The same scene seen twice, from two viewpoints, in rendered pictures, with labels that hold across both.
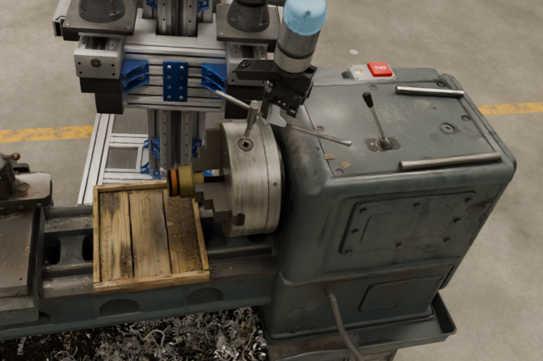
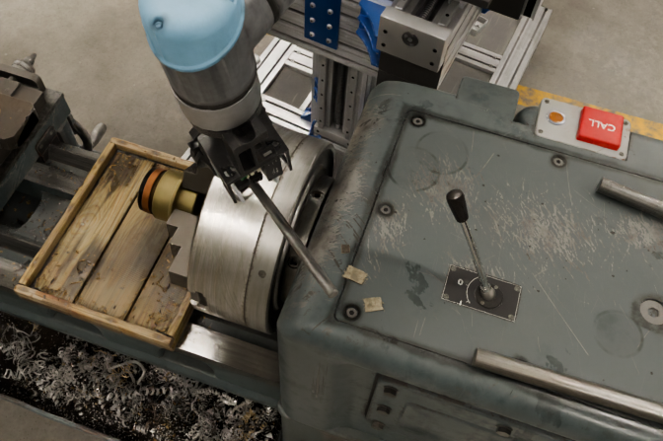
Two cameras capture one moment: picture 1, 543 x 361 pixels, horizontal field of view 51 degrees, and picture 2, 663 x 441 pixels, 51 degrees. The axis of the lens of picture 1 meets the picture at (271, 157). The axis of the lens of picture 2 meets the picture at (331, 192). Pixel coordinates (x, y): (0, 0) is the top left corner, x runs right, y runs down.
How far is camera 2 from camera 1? 77 cm
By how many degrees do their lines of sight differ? 26
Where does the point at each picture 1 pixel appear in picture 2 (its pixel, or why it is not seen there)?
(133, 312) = (95, 333)
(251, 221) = (219, 311)
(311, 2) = not seen: outside the picture
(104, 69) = not seen: outside the picture
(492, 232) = not seen: outside the picture
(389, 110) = (554, 223)
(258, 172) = (239, 243)
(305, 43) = (186, 83)
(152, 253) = (122, 272)
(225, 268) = (208, 342)
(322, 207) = (303, 357)
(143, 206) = not seen: hidden behind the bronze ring
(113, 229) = (99, 213)
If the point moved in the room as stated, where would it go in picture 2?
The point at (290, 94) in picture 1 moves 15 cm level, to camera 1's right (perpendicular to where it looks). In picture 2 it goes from (220, 160) to (341, 247)
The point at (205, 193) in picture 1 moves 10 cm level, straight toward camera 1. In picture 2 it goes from (179, 232) to (137, 283)
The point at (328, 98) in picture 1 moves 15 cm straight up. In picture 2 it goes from (449, 154) to (471, 83)
